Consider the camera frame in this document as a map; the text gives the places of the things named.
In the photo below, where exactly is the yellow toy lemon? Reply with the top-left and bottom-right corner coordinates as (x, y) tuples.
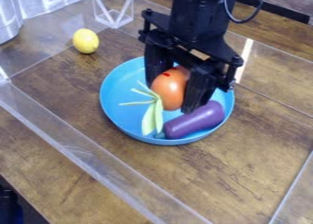
(73, 28), (99, 54)

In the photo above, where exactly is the purple toy eggplant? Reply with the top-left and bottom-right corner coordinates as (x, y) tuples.
(154, 101), (225, 140)

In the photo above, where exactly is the orange toy carrot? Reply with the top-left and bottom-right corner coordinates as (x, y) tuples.
(121, 66), (190, 136)

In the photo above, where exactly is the clear acrylic enclosure wall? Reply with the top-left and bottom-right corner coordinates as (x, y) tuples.
(0, 0), (313, 224)

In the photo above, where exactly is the grey white curtain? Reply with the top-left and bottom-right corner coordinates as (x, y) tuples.
(0, 0), (82, 45)

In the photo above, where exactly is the black cable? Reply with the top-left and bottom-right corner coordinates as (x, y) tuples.
(221, 0), (264, 25)

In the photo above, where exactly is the clear acrylic corner bracket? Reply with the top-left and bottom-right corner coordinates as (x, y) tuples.
(93, 0), (134, 29)

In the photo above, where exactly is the blue round tray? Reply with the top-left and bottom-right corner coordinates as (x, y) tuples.
(99, 57), (236, 145)

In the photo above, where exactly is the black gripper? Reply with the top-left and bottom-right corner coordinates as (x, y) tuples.
(139, 0), (244, 113)

